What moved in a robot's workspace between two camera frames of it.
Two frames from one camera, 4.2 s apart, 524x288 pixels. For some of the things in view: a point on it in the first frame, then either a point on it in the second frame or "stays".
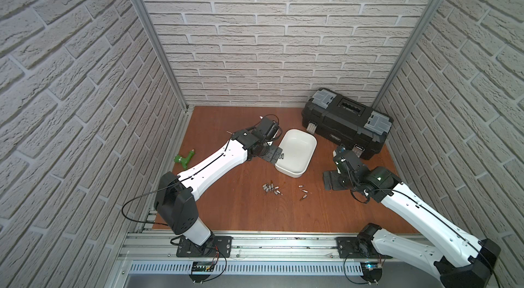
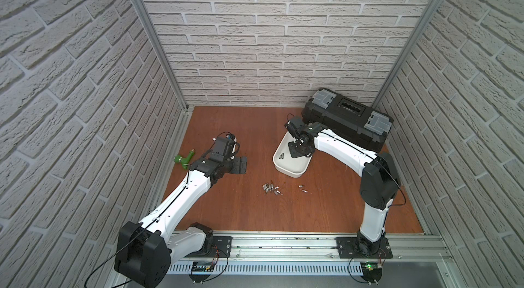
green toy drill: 184,160 stays
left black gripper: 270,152 to 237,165
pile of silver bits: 270,187 stays
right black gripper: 333,182 to 293,153
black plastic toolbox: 353,124 stays
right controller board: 372,271 stays
